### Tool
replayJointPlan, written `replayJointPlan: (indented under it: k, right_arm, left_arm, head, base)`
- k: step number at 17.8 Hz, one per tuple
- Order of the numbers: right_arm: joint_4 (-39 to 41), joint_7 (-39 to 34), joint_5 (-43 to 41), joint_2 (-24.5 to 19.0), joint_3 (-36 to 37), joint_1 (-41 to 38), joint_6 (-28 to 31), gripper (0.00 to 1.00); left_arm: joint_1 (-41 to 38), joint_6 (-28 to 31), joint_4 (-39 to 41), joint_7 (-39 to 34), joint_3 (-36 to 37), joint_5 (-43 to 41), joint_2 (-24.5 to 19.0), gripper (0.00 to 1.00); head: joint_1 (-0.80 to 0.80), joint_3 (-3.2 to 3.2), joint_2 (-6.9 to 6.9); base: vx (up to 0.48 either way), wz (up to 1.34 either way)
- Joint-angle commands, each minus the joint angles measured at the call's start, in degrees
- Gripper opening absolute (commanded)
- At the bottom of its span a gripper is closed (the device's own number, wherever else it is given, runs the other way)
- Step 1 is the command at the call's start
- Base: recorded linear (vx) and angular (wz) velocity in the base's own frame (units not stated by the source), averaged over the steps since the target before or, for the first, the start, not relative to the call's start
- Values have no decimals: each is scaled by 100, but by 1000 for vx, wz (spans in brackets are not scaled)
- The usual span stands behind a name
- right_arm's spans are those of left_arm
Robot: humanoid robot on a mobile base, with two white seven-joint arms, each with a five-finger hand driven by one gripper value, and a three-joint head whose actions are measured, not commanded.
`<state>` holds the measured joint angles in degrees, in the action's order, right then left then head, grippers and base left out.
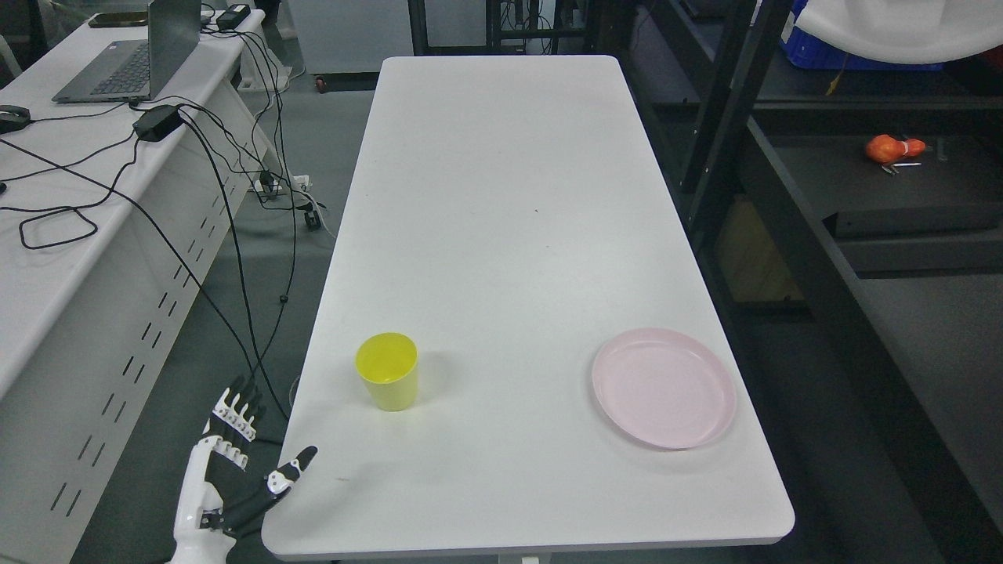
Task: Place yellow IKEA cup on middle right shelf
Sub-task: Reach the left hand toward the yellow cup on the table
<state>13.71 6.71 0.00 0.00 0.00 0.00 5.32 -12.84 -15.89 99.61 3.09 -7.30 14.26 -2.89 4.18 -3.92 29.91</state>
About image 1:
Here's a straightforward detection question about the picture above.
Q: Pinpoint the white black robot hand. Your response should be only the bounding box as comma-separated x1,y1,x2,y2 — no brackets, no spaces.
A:
169,376,318,563

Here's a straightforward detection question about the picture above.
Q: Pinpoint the yellow plastic cup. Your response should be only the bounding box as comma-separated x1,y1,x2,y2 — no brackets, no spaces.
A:
354,332,418,413

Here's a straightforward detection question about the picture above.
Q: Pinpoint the black metal shelf rack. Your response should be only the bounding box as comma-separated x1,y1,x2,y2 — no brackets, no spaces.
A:
627,1,1001,563

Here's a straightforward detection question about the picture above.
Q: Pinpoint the orange toy on shelf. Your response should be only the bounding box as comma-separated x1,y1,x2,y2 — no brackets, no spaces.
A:
864,133,927,165

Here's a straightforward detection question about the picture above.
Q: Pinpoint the white side desk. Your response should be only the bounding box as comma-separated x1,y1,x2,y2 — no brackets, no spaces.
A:
1,11,279,563

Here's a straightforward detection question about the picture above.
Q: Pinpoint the black power adapter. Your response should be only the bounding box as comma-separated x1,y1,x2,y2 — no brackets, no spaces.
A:
132,104,183,143

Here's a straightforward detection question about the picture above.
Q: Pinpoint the white table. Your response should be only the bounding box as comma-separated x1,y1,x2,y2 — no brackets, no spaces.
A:
262,55,795,561

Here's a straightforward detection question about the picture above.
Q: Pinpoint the grey laptop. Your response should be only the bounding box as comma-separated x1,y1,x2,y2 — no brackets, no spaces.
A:
53,1,201,104

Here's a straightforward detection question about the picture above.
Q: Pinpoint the pink plastic plate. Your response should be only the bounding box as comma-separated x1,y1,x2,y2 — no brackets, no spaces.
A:
591,327,737,450

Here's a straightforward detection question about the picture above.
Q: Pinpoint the black smartphone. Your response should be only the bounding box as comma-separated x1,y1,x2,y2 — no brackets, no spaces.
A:
87,10,148,28

